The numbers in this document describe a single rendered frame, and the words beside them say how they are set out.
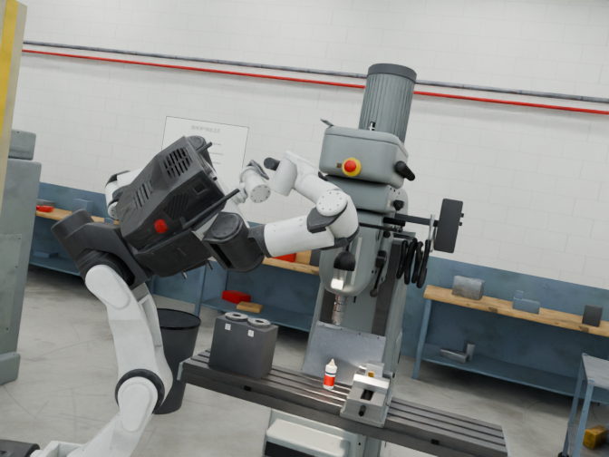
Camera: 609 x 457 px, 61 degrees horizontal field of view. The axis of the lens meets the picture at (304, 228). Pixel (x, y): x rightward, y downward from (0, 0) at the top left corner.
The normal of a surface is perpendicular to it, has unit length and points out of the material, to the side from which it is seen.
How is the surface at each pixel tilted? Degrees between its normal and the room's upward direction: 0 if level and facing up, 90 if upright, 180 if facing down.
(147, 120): 90
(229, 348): 90
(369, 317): 90
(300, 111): 90
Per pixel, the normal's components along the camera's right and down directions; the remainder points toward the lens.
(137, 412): 0.04, 0.07
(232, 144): -0.28, 0.01
